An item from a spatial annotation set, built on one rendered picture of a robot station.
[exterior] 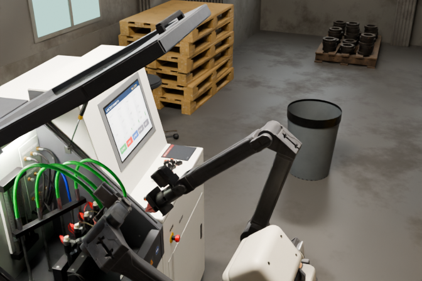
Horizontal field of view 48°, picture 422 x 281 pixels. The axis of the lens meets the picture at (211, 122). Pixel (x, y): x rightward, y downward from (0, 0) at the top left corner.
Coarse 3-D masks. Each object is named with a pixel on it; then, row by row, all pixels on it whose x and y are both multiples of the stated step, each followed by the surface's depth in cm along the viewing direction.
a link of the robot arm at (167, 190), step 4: (168, 188) 168; (164, 192) 169; (168, 192) 167; (172, 192) 166; (168, 196) 168; (172, 196) 167; (176, 196) 167; (180, 196) 168; (168, 200) 169; (172, 200) 169
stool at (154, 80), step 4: (148, 76) 470; (152, 76) 470; (156, 76) 470; (148, 80) 459; (152, 80) 459; (156, 80) 459; (160, 80) 463; (152, 84) 450; (156, 84) 454; (160, 84) 458; (152, 88) 452; (164, 132) 489; (168, 132) 490; (172, 132) 491; (176, 132) 493; (176, 136) 493
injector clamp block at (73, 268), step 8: (64, 256) 189; (72, 256) 190; (80, 256) 189; (88, 256) 189; (56, 264) 185; (64, 264) 185; (72, 264) 185; (80, 264) 185; (88, 264) 190; (96, 264) 198; (56, 272) 183; (64, 272) 185; (72, 272) 181; (80, 272) 184; (88, 272) 191; (96, 272) 198; (56, 280) 185; (64, 280) 185; (72, 280) 183; (80, 280) 185
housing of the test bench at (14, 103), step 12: (48, 60) 262; (60, 60) 261; (72, 60) 261; (36, 72) 243; (48, 72) 243; (12, 84) 227; (24, 84) 227; (0, 96) 213; (12, 96) 213; (24, 96) 213; (0, 108) 193; (12, 108) 193
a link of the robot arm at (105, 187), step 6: (102, 186) 157; (108, 186) 159; (96, 192) 156; (102, 192) 156; (108, 192) 156; (114, 192) 160; (102, 198) 156; (108, 198) 156; (114, 198) 157; (108, 204) 156; (126, 204) 153
